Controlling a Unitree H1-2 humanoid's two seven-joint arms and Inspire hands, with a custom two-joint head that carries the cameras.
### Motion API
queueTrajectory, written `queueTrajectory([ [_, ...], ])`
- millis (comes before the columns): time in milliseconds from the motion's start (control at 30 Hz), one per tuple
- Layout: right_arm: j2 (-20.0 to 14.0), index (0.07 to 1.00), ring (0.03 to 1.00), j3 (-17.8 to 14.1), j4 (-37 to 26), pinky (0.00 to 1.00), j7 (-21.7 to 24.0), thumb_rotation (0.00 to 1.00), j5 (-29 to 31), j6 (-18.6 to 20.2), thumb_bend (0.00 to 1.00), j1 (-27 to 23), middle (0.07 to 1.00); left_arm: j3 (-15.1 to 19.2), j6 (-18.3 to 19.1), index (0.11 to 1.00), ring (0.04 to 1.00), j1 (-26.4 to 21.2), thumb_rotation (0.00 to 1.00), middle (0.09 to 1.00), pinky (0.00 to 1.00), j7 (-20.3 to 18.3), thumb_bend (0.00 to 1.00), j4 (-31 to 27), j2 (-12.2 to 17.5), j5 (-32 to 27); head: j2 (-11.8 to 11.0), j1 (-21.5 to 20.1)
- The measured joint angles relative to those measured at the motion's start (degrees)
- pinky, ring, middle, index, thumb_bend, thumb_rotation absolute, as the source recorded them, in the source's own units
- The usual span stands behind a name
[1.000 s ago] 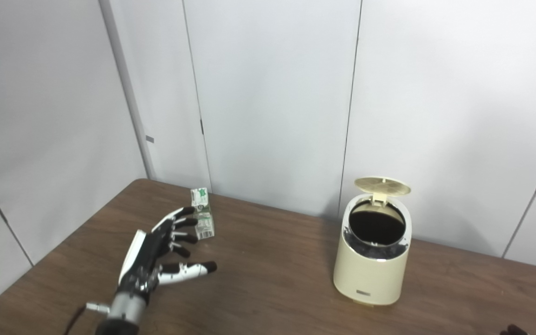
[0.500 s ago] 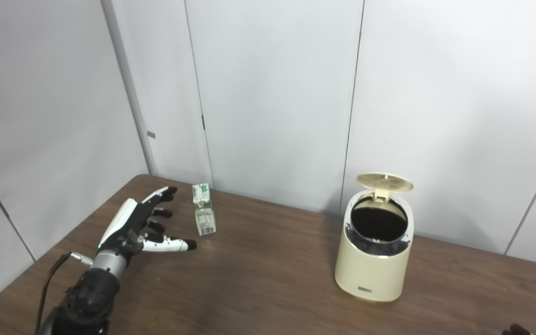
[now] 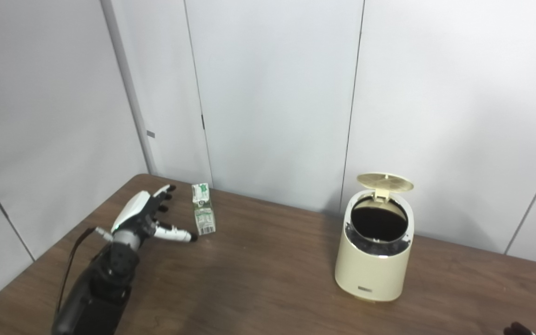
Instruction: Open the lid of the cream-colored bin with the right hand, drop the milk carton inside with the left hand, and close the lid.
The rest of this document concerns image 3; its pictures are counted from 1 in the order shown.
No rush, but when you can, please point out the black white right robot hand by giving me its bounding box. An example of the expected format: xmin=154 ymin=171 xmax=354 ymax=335
xmin=504 ymin=321 xmax=536 ymax=335

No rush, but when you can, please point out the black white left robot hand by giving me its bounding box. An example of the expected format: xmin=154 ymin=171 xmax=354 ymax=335
xmin=111 ymin=184 xmax=198 ymax=249

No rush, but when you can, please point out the green white milk carton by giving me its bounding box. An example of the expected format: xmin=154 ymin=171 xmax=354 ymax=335
xmin=192 ymin=183 xmax=217 ymax=235

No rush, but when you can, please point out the cream-colored round bin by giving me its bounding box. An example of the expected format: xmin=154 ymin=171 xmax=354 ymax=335
xmin=335 ymin=188 xmax=415 ymax=302

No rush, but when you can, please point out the cream round bin lid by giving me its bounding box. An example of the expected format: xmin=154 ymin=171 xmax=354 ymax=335
xmin=357 ymin=173 xmax=414 ymax=201

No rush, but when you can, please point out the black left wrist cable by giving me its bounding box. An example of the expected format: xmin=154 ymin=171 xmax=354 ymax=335
xmin=55 ymin=227 xmax=113 ymax=317

